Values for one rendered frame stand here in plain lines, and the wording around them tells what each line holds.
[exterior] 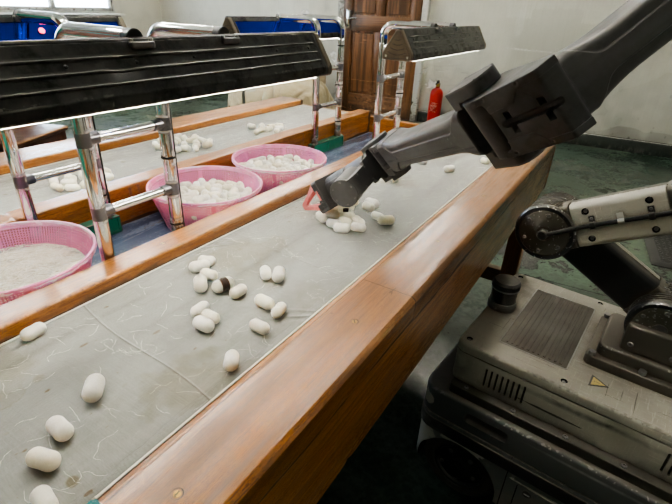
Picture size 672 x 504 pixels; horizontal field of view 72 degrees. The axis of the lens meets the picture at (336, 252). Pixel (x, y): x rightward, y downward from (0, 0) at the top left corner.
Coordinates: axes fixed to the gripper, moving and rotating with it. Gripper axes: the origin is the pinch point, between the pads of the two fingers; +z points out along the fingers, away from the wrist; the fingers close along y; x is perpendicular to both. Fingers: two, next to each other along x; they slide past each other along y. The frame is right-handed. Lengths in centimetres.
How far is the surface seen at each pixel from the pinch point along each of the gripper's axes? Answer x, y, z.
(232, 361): 14, 47, -17
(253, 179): -12.9, -5.9, 15.8
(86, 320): 0, 51, 4
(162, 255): -4.0, 34.2, 5.3
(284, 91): -100, -240, 160
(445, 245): 19.9, 1.8, -26.4
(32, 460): 10, 69, -11
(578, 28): -30, -449, -19
